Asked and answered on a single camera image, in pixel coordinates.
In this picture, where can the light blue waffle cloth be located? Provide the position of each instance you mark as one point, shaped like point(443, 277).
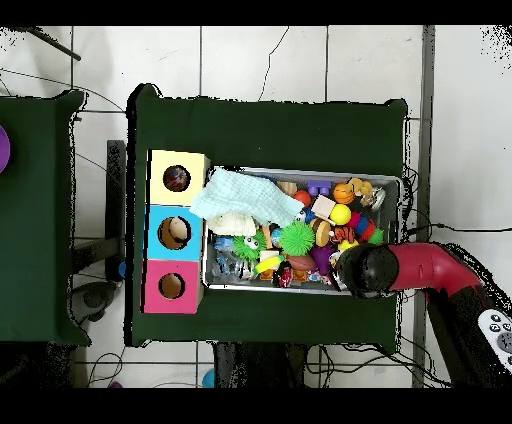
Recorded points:
point(248, 198)

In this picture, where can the cream waffle cloth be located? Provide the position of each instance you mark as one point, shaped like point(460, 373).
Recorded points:
point(232, 224)

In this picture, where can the colourful patterned cloth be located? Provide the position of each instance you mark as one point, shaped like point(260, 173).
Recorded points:
point(176, 178)

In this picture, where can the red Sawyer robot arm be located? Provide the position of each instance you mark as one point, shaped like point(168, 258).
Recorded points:
point(432, 266)

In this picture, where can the shallow metal mesh bin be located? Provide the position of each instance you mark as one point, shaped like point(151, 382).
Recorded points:
point(248, 290)

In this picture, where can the wooden box with three holes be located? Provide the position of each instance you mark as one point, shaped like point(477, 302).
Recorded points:
point(160, 196)

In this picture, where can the green spiky toy with eyes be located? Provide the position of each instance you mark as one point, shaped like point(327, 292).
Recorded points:
point(246, 246)

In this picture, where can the large green spiky ball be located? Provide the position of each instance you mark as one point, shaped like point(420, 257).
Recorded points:
point(296, 238)

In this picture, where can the red orange rubber ball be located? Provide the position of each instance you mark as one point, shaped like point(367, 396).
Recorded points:
point(303, 198)

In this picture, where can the wooden cube block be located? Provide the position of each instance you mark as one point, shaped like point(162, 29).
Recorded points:
point(323, 206)

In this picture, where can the wooden toy burger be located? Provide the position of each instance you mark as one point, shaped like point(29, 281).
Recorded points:
point(322, 232)

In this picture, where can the dark green table cloth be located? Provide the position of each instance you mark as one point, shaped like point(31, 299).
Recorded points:
point(260, 132)
point(36, 220)

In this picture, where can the yellow ball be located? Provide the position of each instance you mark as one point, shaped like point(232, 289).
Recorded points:
point(340, 214)

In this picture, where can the small orange basketball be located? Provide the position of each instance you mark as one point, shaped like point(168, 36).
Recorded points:
point(344, 193)

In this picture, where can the orange plush toy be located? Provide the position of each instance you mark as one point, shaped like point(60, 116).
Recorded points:
point(360, 186)

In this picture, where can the blue ball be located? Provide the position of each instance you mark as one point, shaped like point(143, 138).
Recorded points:
point(208, 380)

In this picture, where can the grey round base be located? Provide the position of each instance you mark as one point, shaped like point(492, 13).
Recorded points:
point(94, 298)

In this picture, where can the dark rod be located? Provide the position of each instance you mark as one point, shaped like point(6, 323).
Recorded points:
point(60, 50)

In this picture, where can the purple round disc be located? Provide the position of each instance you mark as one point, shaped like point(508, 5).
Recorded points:
point(4, 150)

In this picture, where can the black post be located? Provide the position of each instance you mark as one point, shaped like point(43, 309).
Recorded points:
point(116, 200)

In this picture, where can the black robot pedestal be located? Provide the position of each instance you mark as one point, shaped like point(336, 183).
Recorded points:
point(256, 368)

